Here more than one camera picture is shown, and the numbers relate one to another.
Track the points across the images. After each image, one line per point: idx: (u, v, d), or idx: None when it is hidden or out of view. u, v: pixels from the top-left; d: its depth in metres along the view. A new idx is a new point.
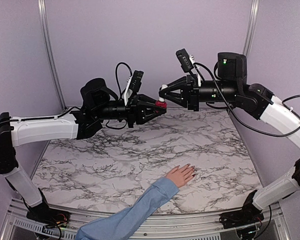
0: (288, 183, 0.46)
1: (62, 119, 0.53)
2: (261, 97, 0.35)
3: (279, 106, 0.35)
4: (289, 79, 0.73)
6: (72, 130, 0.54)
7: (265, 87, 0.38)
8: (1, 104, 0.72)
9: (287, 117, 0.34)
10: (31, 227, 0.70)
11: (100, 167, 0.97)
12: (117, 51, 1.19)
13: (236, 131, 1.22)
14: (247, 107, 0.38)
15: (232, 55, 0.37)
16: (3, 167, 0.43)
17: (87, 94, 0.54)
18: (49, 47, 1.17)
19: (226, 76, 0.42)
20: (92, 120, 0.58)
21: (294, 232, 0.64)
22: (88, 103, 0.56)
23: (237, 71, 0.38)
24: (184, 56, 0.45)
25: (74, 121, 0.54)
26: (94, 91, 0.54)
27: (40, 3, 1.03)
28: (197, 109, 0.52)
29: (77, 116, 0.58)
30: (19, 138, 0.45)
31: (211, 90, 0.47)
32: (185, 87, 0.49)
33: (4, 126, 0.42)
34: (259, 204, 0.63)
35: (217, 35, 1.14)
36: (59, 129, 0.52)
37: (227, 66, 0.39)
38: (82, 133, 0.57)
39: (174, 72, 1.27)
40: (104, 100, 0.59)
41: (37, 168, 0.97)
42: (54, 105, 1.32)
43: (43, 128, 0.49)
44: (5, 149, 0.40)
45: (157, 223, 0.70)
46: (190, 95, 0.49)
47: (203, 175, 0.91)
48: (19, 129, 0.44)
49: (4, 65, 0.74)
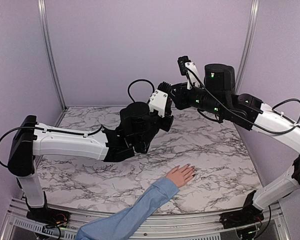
0: (289, 183, 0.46)
1: (92, 139, 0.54)
2: (250, 109, 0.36)
3: (270, 113, 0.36)
4: (289, 80, 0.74)
6: (100, 151, 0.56)
7: (253, 96, 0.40)
8: (1, 103, 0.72)
9: (277, 123, 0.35)
10: (31, 227, 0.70)
11: (100, 167, 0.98)
12: (117, 52, 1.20)
13: (236, 131, 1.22)
14: (237, 120, 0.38)
15: (220, 69, 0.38)
16: (19, 171, 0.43)
17: (126, 118, 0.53)
18: (49, 47, 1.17)
19: (213, 90, 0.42)
20: (126, 148, 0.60)
21: (295, 232, 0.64)
22: (127, 130, 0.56)
23: (225, 84, 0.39)
24: (182, 61, 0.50)
25: (105, 144, 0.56)
26: (135, 117, 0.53)
27: (40, 3, 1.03)
28: (180, 108, 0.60)
29: (110, 137, 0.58)
30: (42, 148, 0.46)
31: (196, 96, 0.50)
32: (178, 87, 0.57)
33: (28, 134, 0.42)
34: (259, 205, 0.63)
35: (217, 35, 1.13)
36: (86, 148, 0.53)
37: (215, 80, 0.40)
38: (111, 156, 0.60)
39: (174, 72, 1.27)
40: (142, 129, 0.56)
41: (37, 168, 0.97)
42: (54, 105, 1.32)
43: (69, 144, 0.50)
44: (25, 157, 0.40)
45: (157, 224, 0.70)
46: (179, 93, 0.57)
47: (203, 175, 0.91)
48: (44, 140, 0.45)
49: (4, 65, 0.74)
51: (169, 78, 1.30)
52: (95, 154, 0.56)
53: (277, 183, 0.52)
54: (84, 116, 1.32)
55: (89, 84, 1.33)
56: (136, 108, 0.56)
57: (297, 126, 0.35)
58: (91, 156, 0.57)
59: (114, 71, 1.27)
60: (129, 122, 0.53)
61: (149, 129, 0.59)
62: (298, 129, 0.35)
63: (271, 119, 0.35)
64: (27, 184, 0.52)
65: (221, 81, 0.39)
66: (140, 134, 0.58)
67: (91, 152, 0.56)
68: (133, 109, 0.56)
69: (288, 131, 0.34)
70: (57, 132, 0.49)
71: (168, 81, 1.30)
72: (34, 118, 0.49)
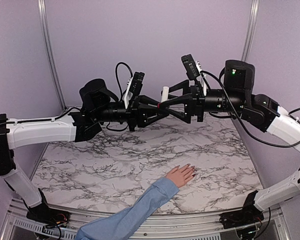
0: (293, 187, 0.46)
1: (60, 121, 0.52)
2: (268, 111, 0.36)
3: (286, 117, 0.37)
4: (289, 81, 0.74)
6: (70, 132, 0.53)
7: (270, 98, 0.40)
8: (1, 103, 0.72)
9: (294, 128, 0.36)
10: (31, 227, 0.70)
11: (100, 167, 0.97)
12: (118, 52, 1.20)
13: (236, 131, 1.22)
14: (253, 120, 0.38)
15: (242, 66, 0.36)
16: (0, 170, 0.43)
17: (85, 95, 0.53)
18: (49, 47, 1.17)
19: (233, 87, 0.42)
20: (91, 123, 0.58)
21: (294, 232, 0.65)
22: (87, 106, 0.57)
23: (245, 83, 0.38)
24: (190, 63, 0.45)
25: (72, 123, 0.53)
26: (93, 92, 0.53)
27: (40, 3, 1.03)
28: (200, 119, 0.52)
29: (76, 118, 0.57)
30: (16, 139, 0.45)
31: (217, 99, 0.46)
32: (191, 101, 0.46)
33: (1, 129, 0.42)
34: (261, 206, 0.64)
35: (217, 34, 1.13)
36: (57, 132, 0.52)
37: (236, 77, 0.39)
38: (80, 136, 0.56)
39: (174, 72, 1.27)
40: (104, 102, 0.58)
41: (37, 168, 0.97)
42: (54, 105, 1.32)
43: (39, 130, 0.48)
44: (2, 151, 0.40)
45: (157, 223, 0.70)
46: (196, 106, 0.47)
47: (203, 175, 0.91)
48: (16, 131, 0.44)
49: (4, 64, 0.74)
51: (169, 78, 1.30)
52: (66, 137, 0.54)
53: (281, 186, 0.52)
54: None
55: None
56: (92, 84, 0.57)
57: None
58: (62, 139, 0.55)
59: (114, 71, 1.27)
60: (87, 96, 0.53)
61: (107, 108, 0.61)
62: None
63: (287, 123, 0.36)
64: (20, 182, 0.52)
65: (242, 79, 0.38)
66: (103, 108, 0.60)
67: (62, 136, 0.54)
68: (92, 85, 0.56)
69: None
70: (25, 122, 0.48)
71: (168, 81, 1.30)
72: (6, 116, 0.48)
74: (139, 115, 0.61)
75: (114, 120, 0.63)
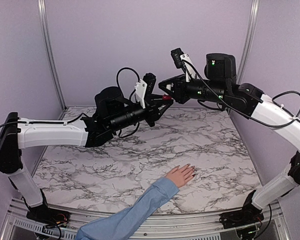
0: (285, 180, 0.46)
1: (72, 126, 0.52)
2: (250, 97, 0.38)
3: (271, 104, 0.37)
4: (288, 81, 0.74)
6: (81, 137, 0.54)
7: (254, 86, 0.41)
8: (1, 103, 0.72)
9: (278, 114, 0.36)
10: (32, 227, 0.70)
11: (100, 167, 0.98)
12: (118, 52, 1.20)
13: (236, 131, 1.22)
14: (236, 107, 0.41)
15: (221, 57, 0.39)
16: (7, 167, 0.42)
17: (101, 102, 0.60)
18: (49, 47, 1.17)
19: (214, 77, 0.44)
20: (104, 130, 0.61)
21: (294, 232, 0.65)
22: (102, 112, 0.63)
23: (226, 72, 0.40)
24: (176, 53, 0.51)
25: (84, 129, 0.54)
26: (108, 100, 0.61)
27: (40, 3, 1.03)
28: (181, 102, 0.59)
29: (87, 122, 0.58)
30: (25, 140, 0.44)
31: (197, 87, 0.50)
32: (175, 81, 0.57)
33: (12, 128, 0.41)
34: (258, 205, 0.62)
35: (217, 35, 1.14)
36: (68, 136, 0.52)
37: (216, 67, 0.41)
38: (91, 141, 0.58)
39: (174, 73, 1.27)
40: (116, 110, 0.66)
41: (37, 168, 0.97)
42: (54, 105, 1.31)
43: (49, 133, 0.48)
44: (11, 151, 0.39)
45: (157, 223, 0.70)
46: (177, 88, 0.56)
47: (203, 175, 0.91)
48: (26, 132, 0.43)
49: (3, 63, 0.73)
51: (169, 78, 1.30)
52: (77, 141, 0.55)
53: (274, 181, 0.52)
54: None
55: (89, 84, 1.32)
56: (109, 91, 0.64)
57: (296, 119, 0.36)
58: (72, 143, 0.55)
59: (114, 71, 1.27)
60: (103, 102, 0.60)
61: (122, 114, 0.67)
62: (297, 122, 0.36)
63: (271, 110, 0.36)
64: (21, 182, 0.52)
65: (221, 68, 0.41)
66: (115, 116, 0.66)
67: (72, 140, 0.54)
68: (106, 93, 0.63)
69: (287, 124, 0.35)
70: (36, 123, 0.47)
71: None
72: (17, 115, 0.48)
74: (154, 112, 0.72)
75: (130, 122, 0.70)
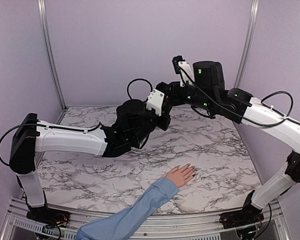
0: (282, 179, 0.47)
1: (92, 135, 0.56)
2: (239, 102, 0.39)
3: (259, 106, 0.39)
4: (288, 80, 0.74)
6: (99, 147, 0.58)
7: (243, 91, 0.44)
8: (1, 103, 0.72)
9: (268, 115, 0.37)
10: (31, 227, 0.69)
11: (100, 167, 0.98)
12: (118, 52, 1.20)
13: (236, 131, 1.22)
14: (226, 113, 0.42)
15: (207, 65, 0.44)
16: (21, 168, 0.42)
17: (123, 115, 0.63)
18: (49, 47, 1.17)
19: (201, 85, 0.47)
20: (122, 142, 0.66)
21: (295, 233, 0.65)
22: (123, 125, 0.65)
23: (213, 79, 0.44)
24: (175, 60, 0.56)
25: (104, 139, 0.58)
26: (130, 114, 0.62)
27: (40, 3, 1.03)
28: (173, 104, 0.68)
29: (107, 132, 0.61)
30: (44, 144, 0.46)
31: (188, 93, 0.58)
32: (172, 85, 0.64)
33: (31, 130, 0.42)
34: (258, 205, 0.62)
35: (217, 35, 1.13)
36: (86, 144, 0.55)
37: (202, 75, 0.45)
38: (109, 152, 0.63)
39: (174, 73, 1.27)
40: (137, 124, 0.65)
41: (37, 168, 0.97)
42: (54, 105, 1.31)
43: (68, 139, 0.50)
44: (27, 153, 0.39)
45: (157, 223, 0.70)
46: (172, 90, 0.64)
47: (203, 175, 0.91)
48: (46, 136, 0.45)
49: (3, 64, 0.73)
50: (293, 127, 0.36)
51: (169, 78, 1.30)
52: (94, 150, 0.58)
53: (272, 180, 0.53)
54: (84, 116, 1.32)
55: (89, 84, 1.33)
56: (131, 105, 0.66)
57: (285, 118, 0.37)
58: (88, 151, 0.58)
59: (114, 72, 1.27)
60: (124, 116, 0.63)
61: (141, 126, 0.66)
62: (286, 121, 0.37)
63: (260, 111, 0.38)
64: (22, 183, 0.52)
65: (208, 76, 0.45)
66: (135, 129, 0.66)
67: (89, 148, 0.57)
68: (128, 107, 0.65)
69: (277, 123, 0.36)
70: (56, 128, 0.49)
71: (168, 80, 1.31)
72: (36, 116, 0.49)
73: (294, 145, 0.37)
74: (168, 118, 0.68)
75: (146, 132, 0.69)
